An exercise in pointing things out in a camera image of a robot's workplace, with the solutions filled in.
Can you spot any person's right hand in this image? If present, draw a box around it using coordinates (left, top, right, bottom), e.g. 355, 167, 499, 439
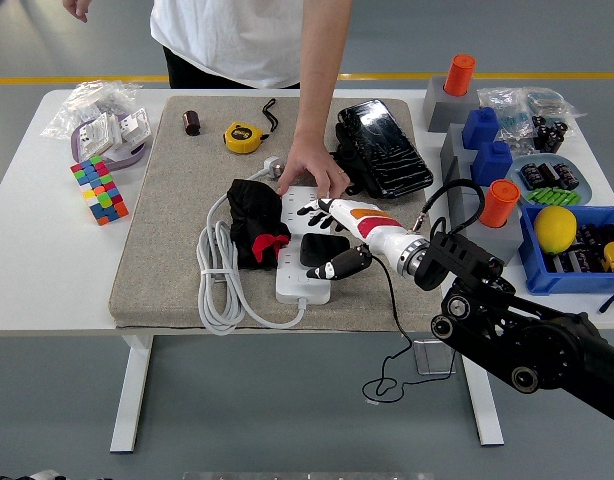
61, 0, 92, 24

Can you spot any white table leg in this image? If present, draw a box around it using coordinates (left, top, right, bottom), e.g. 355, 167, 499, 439
456, 344, 506, 448
110, 334, 156, 454

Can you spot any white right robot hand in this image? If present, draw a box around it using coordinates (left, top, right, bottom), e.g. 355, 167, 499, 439
296, 197, 414, 281

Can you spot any orange cylinder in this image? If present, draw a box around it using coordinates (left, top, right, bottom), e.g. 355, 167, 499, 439
479, 178, 522, 229
444, 53, 477, 97

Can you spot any purple tape ring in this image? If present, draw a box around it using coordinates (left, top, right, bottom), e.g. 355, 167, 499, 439
69, 122, 151, 171

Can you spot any blue block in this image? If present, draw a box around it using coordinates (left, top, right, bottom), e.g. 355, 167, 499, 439
470, 140, 513, 187
461, 106, 501, 150

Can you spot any dark capacitor pile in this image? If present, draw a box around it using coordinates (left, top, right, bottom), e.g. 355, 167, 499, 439
551, 223, 614, 274

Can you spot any black capacitor cluster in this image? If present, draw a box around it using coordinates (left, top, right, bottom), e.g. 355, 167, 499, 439
531, 115, 571, 151

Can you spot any light blue tray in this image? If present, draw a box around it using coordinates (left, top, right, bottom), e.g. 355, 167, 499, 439
504, 153, 594, 206

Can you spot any person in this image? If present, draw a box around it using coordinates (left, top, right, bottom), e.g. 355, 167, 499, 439
149, 0, 311, 91

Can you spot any white wall socket plate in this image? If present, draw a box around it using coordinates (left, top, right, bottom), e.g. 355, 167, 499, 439
78, 112, 124, 156
114, 107, 152, 150

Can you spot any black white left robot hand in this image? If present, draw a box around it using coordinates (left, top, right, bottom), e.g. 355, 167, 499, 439
0, 468, 73, 480

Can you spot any black phone holder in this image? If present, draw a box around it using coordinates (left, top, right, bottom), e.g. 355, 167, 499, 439
331, 122, 383, 197

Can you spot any white power strip with cable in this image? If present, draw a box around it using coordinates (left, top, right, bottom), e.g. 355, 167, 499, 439
196, 155, 334, 335

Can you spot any yellow lemon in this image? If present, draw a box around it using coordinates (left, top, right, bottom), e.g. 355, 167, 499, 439
533, 205, 578, 255

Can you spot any person's left hand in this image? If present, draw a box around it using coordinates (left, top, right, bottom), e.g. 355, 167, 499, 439
275, 135, 352, 201

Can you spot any black power adapter with cord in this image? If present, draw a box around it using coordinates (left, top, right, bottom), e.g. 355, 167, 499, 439
300, 232, 461, 405

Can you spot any clear plastic bag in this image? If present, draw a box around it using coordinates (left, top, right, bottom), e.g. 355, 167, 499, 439
40, 80, 144, 144

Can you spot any silver floor plate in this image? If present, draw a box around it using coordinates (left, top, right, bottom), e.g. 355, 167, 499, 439
413, 338, 458, 375

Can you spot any blue plastic bin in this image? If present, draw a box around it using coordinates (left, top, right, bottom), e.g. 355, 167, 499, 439
517, 203, 614, 296

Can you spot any yellow tape measure with strap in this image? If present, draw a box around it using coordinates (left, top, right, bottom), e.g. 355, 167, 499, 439
223, 98, 279, 154

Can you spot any colourful cube puzzle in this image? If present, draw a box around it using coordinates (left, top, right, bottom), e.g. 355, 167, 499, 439
70, 155, 130, 227

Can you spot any clear bag of resistors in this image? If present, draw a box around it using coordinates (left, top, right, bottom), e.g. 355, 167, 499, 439
476, 87, 536, 149

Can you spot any green connector pile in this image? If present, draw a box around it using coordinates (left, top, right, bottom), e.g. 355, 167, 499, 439
529, 185, 583, 206

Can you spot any grey-brown mat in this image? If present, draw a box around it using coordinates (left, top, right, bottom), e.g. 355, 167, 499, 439
109, 95, 446, 334

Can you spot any black cloth with red trim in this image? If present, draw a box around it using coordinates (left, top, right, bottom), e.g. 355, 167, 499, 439
226, 178, 292, 270

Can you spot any clear bag of blue parts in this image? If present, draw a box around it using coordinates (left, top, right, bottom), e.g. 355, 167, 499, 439
524, 87, 588, 121

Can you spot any black capacitor group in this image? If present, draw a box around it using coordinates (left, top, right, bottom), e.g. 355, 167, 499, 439
521, 162, 581, 191

